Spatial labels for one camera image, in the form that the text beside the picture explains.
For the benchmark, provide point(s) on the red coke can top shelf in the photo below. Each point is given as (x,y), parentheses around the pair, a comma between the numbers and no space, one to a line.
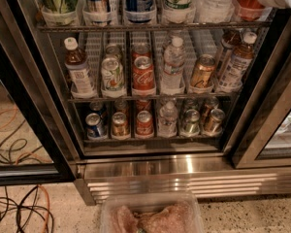
(250,10)

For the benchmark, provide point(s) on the red coke can shelf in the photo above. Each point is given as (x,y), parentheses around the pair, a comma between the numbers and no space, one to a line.
(250,10)
(143,76)

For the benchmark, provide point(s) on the clear water bottle top shelf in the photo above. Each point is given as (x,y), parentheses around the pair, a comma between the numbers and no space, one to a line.
(214,11)

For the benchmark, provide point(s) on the tea bottle right middle shelf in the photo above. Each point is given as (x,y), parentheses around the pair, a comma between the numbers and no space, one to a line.
(238,62)

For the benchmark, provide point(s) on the tea bottle shelf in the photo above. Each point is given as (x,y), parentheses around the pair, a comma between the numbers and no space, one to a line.
(78,68)
(238,62)

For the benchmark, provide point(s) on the white green can top shelf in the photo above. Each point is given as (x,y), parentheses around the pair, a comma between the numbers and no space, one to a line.
(177,11)

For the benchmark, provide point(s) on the white green can shelf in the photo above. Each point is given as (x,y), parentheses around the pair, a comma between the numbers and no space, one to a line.
(177,11)
(113,82)

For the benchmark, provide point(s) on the gold can middle shelf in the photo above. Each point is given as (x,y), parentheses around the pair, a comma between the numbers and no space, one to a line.
(200,80)

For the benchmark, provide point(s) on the gold can shelf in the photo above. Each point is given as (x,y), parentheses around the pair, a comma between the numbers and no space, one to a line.
(120,125)
(200,80)
(213,124)

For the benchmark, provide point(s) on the blue pepsi can top shelf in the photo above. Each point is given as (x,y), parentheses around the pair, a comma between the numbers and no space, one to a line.
(139,11)

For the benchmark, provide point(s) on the water bottle middle shelf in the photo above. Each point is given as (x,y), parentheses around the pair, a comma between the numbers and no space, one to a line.
(173,65)

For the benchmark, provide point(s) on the gold can bottom shelf right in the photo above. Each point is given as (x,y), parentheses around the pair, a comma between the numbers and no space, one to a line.
(213,124)

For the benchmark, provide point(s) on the red coke can middle shelf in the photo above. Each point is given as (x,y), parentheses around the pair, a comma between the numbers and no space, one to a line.
(143,76)

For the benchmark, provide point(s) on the silver can bottom shelf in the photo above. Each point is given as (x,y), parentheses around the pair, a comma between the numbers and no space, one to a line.
(190,123)

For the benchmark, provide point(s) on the right glass fridge door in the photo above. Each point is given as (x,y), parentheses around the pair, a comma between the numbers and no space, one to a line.
(267,143)

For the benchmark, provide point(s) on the glass fridge door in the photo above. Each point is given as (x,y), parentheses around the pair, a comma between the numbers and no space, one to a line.
(267,143)
(30,145)

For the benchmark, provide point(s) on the water bottle bottom shelf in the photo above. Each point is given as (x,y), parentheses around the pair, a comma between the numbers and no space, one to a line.
(167,120)

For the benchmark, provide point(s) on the blue red bull can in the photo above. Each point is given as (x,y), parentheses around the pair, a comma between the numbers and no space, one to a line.
(98,13)

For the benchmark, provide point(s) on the white green can middle shelf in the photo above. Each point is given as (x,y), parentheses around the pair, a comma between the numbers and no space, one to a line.
(113,82)

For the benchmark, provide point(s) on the red can bottom shelf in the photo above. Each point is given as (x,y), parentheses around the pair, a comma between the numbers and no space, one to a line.
(144,124)

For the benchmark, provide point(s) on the tea bottle left middle shelf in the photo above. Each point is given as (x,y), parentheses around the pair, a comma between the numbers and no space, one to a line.
(78,68)

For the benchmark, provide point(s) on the gold can bottom shelf left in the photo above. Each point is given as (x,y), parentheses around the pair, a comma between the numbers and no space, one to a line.
(120,125)

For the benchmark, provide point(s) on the stainless fridge base grille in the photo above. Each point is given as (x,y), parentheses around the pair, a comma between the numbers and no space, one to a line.
(204,176)

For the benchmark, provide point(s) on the blue can bottom shelf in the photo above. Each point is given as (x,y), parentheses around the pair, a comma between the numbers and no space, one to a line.
(95,127)

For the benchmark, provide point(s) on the left glass fridge door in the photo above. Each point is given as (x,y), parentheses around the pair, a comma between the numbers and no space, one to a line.
(30,145)

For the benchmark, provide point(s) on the clear plastic food container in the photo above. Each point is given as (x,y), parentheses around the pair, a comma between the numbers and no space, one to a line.
(165,212)

